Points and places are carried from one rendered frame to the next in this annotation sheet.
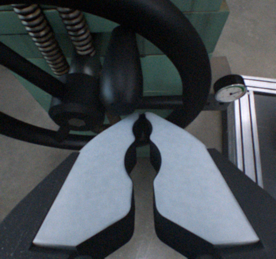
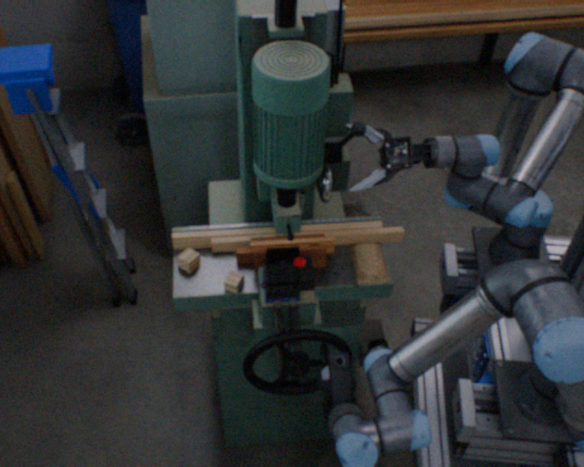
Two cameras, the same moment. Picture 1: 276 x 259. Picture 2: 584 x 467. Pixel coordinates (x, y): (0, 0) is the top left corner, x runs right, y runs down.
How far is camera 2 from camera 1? 1.51 m
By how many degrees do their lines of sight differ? 18
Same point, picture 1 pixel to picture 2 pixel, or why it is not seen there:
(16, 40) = (235, 325)
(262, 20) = (468, 221)
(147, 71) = not seen: hidden behind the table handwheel
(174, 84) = not seen: hidden behind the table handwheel
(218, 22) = (361, 311)
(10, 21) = (266, 330)
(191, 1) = (344, 305)
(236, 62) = (430, 292)
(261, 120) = (450, 376)
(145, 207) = not seen: outside the picture
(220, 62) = (374, 324)
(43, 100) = (223, 364)
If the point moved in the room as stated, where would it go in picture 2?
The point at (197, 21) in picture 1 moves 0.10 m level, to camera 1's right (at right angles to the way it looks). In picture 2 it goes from (349, 311) to (383, 308)
